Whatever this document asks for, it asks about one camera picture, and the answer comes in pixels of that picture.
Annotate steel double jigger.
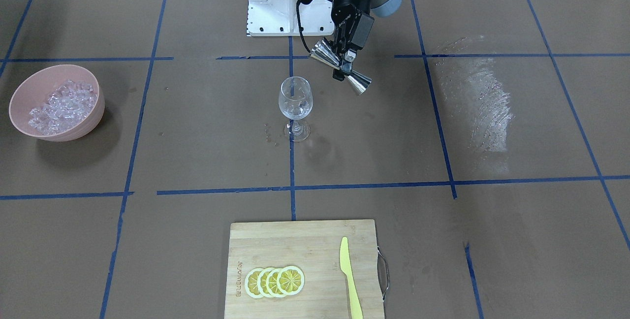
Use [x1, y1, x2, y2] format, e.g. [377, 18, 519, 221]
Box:
[309, 38, 372, 96]

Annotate clear ice cubes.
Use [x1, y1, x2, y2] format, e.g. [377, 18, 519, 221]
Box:
[29, 79, 97, 135]

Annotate clear wine glass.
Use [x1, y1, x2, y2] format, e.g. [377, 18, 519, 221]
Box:
[278, 76, 314, 143]

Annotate bamboo cutting board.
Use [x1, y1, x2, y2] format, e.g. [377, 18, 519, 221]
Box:
[223, 220, 385, 319]

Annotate lemon slice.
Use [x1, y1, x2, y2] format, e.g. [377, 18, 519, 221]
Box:
[276, 265, 305, 296]

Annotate yellow plastic knife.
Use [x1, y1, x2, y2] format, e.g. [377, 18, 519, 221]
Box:
[339, 236, 364, 319]

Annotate pink bowl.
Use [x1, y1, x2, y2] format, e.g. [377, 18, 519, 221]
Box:
[9, 64, 104, 142]

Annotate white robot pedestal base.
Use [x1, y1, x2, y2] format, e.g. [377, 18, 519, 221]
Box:
[246, 0, 335, 37]

